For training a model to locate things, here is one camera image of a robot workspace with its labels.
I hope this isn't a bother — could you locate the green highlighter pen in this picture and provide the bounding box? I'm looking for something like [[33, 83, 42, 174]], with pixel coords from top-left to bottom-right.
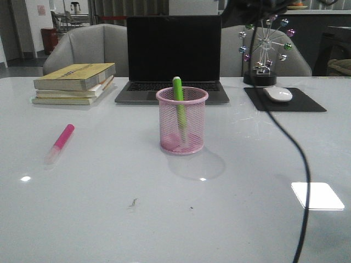
[[172, 76, 188, 145]]

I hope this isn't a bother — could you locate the pink highlighter pen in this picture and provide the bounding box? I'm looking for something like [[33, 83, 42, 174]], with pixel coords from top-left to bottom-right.
[[44, 124, 75, 164]]

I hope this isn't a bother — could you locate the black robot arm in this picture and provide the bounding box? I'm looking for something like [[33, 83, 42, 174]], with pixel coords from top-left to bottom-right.
[[220, 0, 293, 27]]

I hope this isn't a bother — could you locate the pink mesh pen holder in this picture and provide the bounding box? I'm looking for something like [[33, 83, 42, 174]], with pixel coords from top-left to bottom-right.
[[156, 87, 208, 155]]

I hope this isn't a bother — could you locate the grey open laptop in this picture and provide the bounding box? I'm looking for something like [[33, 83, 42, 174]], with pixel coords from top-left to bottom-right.
[[115, 15, 229, 105]]

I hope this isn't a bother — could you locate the middle white book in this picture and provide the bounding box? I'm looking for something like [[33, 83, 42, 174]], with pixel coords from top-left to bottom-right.
[[36, 76, 114, 98]]

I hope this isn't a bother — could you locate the white computer mouse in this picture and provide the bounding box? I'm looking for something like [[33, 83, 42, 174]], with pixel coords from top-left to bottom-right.
[[263, 87, 293, 102]]

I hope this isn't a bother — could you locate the top yellow book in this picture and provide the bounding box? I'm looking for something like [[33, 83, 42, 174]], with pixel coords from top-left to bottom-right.
[[33, 63, 116, 91]]

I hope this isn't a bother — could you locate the left grey armchair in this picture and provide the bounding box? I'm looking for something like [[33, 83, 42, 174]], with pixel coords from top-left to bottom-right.
[[43, 24, 129, 77]]

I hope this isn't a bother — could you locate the grey armchair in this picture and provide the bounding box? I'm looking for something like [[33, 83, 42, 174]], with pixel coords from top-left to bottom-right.
[[43, 24, 129, 77], [220, 25, 312, 77]]

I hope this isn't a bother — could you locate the ferris wheel desk toy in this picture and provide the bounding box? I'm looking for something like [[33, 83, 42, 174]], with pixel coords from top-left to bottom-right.
[[239, 14, 292, 87]]

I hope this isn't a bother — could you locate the black mouse pad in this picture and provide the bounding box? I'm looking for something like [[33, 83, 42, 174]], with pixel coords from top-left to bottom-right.
[[244, 87, 327, 112]]

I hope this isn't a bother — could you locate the right grey armchair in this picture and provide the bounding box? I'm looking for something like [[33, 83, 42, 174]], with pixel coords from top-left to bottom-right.
[[220, 25, 312, 77]]

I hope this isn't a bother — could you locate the red trash bin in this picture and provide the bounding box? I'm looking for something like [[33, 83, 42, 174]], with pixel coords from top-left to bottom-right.
[[41, 28, 58, 55]]

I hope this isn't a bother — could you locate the fruit bowl on counter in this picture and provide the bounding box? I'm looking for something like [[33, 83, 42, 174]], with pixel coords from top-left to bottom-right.
[[287, 0, 308, 10]]

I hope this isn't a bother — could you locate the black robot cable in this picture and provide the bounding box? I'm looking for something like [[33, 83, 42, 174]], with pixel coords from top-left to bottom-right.
[[241, 16, 312, 263]]

